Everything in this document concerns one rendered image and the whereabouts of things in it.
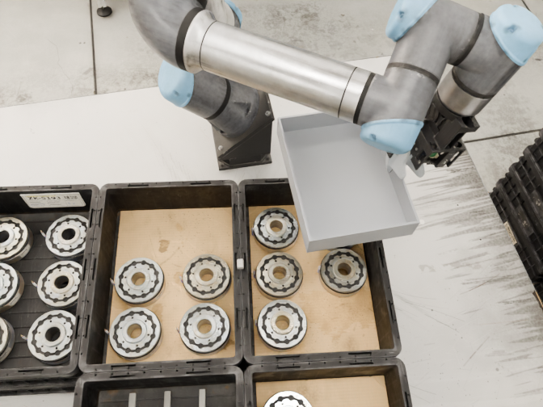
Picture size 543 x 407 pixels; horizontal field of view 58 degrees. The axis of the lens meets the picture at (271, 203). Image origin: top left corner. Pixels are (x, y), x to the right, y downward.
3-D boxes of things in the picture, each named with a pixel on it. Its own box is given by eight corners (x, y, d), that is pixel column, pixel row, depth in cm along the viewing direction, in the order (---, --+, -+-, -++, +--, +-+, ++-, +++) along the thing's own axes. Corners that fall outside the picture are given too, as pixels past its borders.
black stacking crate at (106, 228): (114, 209, 118) (101, 185, 108) (237, 205, 120) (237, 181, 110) (95, 383, 99) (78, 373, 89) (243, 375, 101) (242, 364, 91)
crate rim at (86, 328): (103, 188, 110) (100, 182, 108) (237, 184, 112) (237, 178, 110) (80, 375, 91) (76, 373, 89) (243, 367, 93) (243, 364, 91)
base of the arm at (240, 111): (214, 105, 138) (187, 90, 131) (252, 73, 131) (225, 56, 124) (223, 148, 131) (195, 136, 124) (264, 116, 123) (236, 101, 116)
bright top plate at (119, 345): (112, 308, 102) (112, 307, 102) (162, 307, 103) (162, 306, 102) (107, 358, 97) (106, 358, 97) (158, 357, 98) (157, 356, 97)
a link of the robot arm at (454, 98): (443, 62, 74) (485, 62, 77) (427, 84, 78) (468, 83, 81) (465, 99, 71) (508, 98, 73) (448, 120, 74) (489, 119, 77)
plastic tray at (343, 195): (276, 132, 101) (277, 117, 97) (370, 119, 104) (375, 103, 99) (306, 253, 89) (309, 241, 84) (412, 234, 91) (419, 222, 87)
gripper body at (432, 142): (411, 173, 83) (452, 126, 73) (393, 132, 87) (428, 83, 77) (448, 169, 86) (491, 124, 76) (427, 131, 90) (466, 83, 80)
